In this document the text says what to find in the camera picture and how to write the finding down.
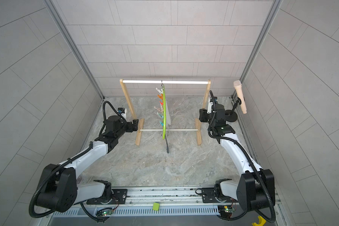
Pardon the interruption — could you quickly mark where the white striped insole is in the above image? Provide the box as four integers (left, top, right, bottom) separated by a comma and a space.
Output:
165, 102, 171, 126

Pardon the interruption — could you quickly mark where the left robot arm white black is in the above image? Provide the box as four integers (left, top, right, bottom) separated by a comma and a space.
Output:
28, 108, 139, 218

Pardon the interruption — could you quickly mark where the left circuit board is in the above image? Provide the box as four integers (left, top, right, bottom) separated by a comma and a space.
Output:
96, 207, 115, 217

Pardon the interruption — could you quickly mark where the green sticky block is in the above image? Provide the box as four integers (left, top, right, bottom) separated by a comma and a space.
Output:
152, 202, 160, 211

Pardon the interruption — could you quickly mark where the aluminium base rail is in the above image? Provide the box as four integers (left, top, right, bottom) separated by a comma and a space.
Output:
43, 185, 280, 208

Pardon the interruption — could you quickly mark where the green clip hanger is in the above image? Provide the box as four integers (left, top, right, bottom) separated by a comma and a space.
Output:
156, 82, 167, 139

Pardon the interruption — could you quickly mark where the right circuit board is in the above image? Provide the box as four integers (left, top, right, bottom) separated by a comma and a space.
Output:
218, 205, 235, 219

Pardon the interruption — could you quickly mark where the yellow plastic hook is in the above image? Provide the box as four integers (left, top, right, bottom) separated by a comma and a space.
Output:
252, 216, 267, 226

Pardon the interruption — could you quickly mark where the dark grey felt insole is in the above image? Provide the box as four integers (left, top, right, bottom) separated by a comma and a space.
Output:
164, 124, 170, 154

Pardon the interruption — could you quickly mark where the circuit board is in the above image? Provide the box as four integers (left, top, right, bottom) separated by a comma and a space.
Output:
96, 207, 115, 217
218, 205, 235, 219

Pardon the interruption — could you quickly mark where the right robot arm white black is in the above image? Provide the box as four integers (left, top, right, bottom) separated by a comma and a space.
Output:
199, 91, 276, 223

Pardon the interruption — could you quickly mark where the black microphone stand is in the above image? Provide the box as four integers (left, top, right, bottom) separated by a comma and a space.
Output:
225, 98, 243, 122

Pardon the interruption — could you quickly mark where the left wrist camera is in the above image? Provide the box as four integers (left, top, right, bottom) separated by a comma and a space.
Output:
118, 107, 127, 120

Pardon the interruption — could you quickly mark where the wooden clothes rack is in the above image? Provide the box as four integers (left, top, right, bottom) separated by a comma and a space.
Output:
120, 79, 211, 146

